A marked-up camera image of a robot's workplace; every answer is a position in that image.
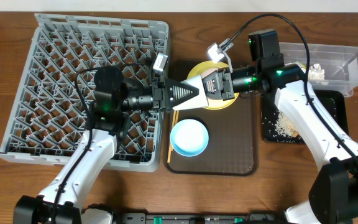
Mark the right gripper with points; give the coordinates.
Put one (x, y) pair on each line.
(227, 83)

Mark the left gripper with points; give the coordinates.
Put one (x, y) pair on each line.
(159, 97)

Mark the rice food waste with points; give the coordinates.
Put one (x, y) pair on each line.
(279, 125)

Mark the white tissue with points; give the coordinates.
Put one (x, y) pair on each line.
(316, 72)

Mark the white bowl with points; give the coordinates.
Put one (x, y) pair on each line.
(195, 101)

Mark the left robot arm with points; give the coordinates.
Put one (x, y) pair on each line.
(107, 124)

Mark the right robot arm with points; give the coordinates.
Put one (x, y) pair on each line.
(333, 197)

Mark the black waste tray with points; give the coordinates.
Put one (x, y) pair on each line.
(333, 101)

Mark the grey plastic dishwasher rack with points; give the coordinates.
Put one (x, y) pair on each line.
(47, 118)

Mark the yellow round plate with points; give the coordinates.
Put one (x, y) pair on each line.
(205, 68)

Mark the right wooden chopstick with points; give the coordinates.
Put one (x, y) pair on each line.
(175, 117)

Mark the wooden chopstick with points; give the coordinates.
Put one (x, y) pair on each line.
(175, 117)
(170, 148)

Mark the light blue bowl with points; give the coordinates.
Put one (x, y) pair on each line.
(189, 137)

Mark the left wooden chopstick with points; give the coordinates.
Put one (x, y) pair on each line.
(170, 148)

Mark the dark brown serving tray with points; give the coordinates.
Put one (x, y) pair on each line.
(233, 141)

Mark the clear plastic bin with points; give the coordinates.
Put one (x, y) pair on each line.
(340, 64)

